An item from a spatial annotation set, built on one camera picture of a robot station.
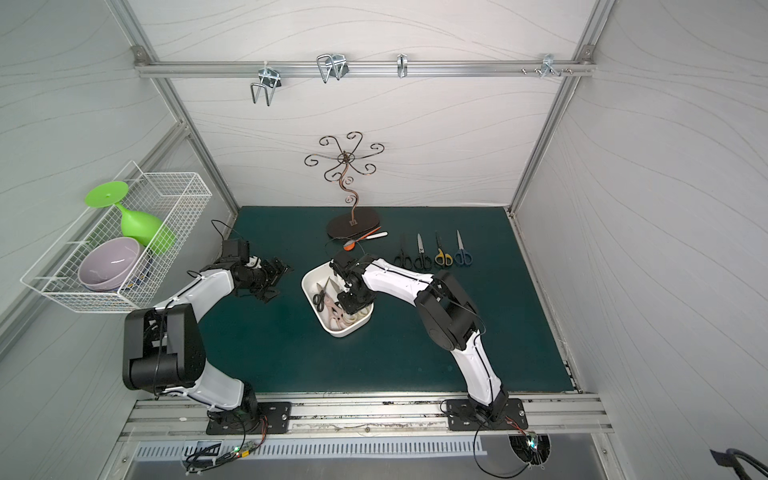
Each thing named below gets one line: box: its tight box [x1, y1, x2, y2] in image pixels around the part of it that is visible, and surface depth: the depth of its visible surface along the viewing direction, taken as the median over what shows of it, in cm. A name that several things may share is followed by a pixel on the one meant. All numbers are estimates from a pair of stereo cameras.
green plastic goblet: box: [85, 181, 176, 255], surface depth 64 cm
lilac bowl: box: [78, 237, 141, 292], surface depth 62 cm
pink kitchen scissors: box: [324, 298, 347, 331], surface depth 92 cm
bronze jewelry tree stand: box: [304, 131, 385, 239], surface depth 100 cm
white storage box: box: [301, 261, 375, 338], surface depth 95 cm
